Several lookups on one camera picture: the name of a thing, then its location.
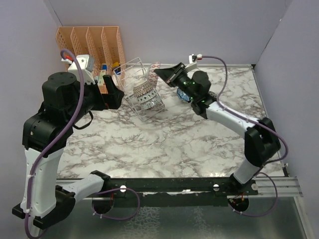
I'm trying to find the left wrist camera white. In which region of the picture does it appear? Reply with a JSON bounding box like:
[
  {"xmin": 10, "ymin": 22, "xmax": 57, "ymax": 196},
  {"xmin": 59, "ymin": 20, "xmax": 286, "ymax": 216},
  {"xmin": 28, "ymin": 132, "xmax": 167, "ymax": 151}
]
[{"xmin": 61, "ymin": 54, "xmax": 96, "ymax": 85}]

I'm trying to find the brown patterned bowl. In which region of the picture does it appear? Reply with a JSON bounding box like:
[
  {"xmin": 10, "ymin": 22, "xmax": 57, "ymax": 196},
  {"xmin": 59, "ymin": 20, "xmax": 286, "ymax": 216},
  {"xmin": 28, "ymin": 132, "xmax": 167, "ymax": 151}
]
[{"xmin": 133, "ymin": 81, "xmax": 153, "ymax": 97}]

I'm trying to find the orange plastic file organizer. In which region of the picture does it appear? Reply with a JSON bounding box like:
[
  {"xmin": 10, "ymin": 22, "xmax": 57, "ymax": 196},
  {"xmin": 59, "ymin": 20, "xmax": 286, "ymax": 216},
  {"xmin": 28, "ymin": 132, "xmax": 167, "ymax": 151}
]
[{"xmin": 56, "ymin": 26, "xmax": 126, "ymax": 94}]

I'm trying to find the white wire dish rack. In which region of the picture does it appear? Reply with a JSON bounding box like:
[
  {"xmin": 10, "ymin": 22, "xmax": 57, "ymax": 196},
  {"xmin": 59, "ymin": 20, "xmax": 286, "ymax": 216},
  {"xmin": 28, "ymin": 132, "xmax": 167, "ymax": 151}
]
[{"xmin": 113, "ymin": 57, "xmax": 165, "ymax": 121}]

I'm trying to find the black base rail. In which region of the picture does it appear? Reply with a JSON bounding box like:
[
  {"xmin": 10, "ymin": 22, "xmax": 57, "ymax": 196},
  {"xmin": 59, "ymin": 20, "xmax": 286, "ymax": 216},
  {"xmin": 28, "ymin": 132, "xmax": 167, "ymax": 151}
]
[{"xmin": 101, "ymin": 177, "xmax": 258, "ymax": 208}]

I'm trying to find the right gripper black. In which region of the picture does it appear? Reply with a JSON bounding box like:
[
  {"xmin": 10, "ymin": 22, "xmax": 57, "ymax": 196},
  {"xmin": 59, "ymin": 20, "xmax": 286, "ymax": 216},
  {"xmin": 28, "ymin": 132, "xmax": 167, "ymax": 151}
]
[{"xmin": 156, "ymin": 62, "xmax": 198, "ymax": 101}]

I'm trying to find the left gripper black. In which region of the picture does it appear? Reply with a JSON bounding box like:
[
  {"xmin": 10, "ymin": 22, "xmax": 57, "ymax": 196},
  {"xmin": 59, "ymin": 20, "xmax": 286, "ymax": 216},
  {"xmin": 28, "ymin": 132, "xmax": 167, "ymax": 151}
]
[{"xmin": 66, "ymin": 74, "xmax": 124, "ymax": 125}]

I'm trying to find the pink patterned bowl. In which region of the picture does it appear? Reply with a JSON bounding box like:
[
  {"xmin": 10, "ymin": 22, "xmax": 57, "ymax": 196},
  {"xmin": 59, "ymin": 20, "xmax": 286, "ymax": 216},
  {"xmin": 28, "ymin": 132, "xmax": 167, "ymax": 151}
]
[{"xmin": 146, "ymin": 62, "xmax": 160, "ymax": 88}]

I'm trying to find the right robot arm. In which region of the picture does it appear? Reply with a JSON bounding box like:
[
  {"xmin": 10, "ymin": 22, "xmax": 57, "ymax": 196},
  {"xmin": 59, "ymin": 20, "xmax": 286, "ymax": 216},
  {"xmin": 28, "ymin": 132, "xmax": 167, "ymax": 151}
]
[{"xmin": 155, "ymin": 63, "xmax": 281, "ymax": 195}]

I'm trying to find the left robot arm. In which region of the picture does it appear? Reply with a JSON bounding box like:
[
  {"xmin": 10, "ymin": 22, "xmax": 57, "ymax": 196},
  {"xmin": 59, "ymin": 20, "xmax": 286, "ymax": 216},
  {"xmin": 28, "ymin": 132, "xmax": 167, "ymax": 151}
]
[{"xmin": 12, "ymin": 72, "xmax": 124, "ymax": 230}]

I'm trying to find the red patterned white bowl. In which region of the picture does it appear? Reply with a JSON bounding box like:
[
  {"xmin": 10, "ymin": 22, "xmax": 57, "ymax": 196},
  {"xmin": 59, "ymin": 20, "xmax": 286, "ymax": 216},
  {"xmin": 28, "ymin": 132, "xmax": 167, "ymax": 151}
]
[{"xmin": 140, "ymin": 97, "xmax": 161, "ymax": 110}]

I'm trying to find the black white patterned bowl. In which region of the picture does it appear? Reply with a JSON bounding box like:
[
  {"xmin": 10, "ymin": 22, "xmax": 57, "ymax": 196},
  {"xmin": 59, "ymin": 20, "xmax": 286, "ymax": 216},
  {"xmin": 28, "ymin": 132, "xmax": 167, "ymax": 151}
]
[{"xmin": 137, "ymin": 89, "xmax": 157, "ymax": 104}]

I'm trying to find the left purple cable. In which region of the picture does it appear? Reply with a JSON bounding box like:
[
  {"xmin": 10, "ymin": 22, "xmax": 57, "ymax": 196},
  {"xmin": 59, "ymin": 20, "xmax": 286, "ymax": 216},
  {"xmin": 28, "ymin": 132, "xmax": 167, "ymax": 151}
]
[{"xmin": 24, "ymin": 48, "xmax": 141, "ymax": 239}]

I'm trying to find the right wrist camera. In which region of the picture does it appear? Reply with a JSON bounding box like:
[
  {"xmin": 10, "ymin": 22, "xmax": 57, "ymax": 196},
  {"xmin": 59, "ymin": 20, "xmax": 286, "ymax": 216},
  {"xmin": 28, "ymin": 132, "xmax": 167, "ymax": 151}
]
[{"xmin": 185, "ymin": 54, "xmax": 202, "ymax": 72}]

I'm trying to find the light blue patterned bowl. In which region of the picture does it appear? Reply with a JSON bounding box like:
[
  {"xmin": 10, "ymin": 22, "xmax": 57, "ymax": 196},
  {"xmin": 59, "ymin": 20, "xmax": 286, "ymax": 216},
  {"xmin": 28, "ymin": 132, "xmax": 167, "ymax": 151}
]
[{"xmin": 176, "ymin": 88, "xmax": 191, "ymax": 103}]

